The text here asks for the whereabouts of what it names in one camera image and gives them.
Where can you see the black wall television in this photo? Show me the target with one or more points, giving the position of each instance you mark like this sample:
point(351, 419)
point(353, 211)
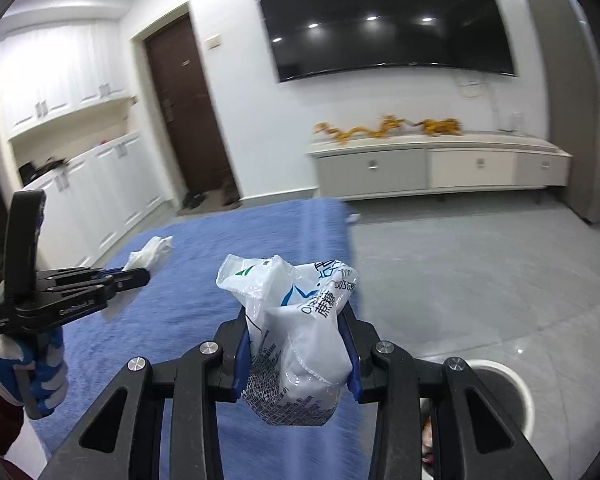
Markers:
point(318, 37)

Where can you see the white paper towel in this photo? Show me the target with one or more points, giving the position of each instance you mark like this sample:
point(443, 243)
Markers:
point(153, 257)

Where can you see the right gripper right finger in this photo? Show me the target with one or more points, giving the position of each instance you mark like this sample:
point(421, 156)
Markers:
point(360, 339)

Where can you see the golden tiger ornament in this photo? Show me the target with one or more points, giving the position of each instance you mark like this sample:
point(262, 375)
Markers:
point(443, 127)

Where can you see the white wall cupboards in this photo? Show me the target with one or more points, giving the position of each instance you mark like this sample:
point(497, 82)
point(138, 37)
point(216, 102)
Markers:
point(65, 109)

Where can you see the golden dragon ornament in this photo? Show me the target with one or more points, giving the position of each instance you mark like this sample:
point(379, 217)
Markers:
point(387, 124)

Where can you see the left hand blue white glove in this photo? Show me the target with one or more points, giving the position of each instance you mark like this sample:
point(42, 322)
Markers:
point(47, 372)

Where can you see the dark brown door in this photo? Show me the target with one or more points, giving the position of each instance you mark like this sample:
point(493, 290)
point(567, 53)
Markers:
point(182, 91)

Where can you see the white TV cabinet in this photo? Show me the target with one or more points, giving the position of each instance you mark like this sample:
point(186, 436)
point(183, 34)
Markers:
point(415, 164)

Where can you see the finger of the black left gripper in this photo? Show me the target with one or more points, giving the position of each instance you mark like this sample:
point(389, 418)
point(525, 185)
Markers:
point(113, 285)
point(98, 274)

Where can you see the white round trash bin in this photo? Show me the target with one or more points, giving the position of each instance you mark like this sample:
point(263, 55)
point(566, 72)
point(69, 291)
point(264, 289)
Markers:
point(508, 388)

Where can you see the grey refrigerator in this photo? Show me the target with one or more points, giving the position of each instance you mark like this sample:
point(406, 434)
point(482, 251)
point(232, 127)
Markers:
point(569, 37)

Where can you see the white printed plastic bag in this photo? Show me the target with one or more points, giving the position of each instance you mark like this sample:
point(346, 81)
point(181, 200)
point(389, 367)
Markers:
point(299, 362)

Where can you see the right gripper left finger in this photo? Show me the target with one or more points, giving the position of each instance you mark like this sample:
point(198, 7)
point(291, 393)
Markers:
point(231, 376)

